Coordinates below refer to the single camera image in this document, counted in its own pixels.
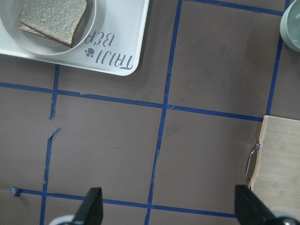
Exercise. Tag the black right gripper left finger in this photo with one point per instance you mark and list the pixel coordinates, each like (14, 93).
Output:
(90, 211)

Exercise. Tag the white bread slice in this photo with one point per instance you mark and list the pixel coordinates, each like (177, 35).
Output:
(57, 19)

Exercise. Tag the green bowl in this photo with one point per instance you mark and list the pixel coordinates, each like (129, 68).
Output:
(290, 26)

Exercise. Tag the cream bear tray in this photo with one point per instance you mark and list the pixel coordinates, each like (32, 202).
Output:
(112, 46)

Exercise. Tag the wooden cutting board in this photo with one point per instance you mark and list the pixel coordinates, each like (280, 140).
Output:
(276, 177)

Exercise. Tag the bread slice on plate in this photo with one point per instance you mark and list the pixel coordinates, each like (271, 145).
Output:
(25, 28)

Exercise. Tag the cream round plate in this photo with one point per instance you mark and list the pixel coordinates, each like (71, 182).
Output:
(9, 14)

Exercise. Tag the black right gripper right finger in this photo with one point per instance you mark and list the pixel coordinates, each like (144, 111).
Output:
(249, 209)

